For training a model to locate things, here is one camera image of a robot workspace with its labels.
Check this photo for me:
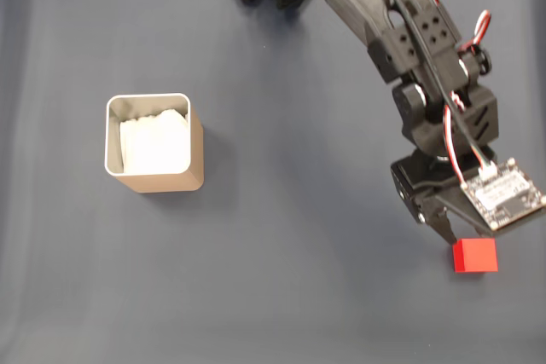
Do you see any red cube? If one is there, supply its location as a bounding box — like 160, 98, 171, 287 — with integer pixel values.
451, 237, 499, 274

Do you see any beige metal box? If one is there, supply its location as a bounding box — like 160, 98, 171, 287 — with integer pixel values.
103, 92, 205, 194

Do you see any blue desk mat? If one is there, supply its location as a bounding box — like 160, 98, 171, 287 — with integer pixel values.
0, 0, 546, 364

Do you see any white tissue paper padding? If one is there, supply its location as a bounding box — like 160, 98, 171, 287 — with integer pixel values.
119, 108, 191, 176

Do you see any red white servo cable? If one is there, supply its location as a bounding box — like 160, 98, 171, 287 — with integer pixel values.
407, 0, 492, 56
442, 93, 468, 189

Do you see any camera board with black mount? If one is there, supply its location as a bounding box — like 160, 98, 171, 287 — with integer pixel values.
435, 158, 546, 240

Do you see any black camera cable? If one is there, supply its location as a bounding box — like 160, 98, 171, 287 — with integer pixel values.
362, 0, 491, 169

